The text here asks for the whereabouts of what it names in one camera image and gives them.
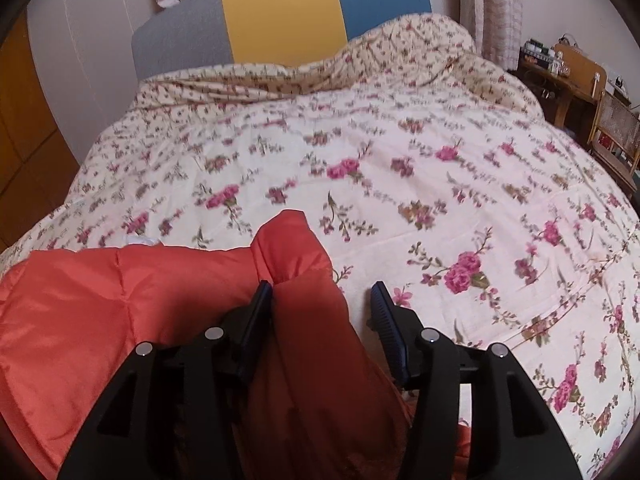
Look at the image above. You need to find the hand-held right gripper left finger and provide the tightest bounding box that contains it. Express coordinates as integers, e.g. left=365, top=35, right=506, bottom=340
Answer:
left=57, top=280, right=275, bottom=480

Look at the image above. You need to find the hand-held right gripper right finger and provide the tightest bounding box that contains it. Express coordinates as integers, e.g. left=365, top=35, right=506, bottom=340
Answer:
left=369, top=281, right=583, bottom=480

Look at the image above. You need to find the orange quilted jacket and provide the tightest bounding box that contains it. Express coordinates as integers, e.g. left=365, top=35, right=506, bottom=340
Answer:
left=0, top=210, right=471, bottom=480

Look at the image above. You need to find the floral quilt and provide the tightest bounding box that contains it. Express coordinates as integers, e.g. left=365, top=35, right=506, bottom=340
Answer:
left=0, top=12, right=640, bottom=480

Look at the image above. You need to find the wooden wardrobe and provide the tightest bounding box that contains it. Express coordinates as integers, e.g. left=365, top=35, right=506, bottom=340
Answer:
left=0, top=14, right=82, bottom=252

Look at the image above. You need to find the wooden desk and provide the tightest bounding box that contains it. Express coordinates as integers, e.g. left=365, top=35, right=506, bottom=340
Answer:
left=516, top=52, right=603, bottom=133

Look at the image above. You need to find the wooden cane chair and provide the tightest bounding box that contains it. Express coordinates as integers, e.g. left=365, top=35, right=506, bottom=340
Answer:
left=589, top=89, right=640, bottom=193

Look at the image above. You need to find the dark box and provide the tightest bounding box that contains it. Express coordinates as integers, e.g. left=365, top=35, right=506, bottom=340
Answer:
left=520, top=42, right=553, bottom=65

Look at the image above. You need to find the grey yellow blue headboard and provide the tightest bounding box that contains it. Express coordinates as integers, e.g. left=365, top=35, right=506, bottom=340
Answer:
left=131, top=0, right=433, bottom=81

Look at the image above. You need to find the brown wooden board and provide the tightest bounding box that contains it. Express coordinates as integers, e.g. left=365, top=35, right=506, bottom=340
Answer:
left=551, top=42, right=609, bottom=97

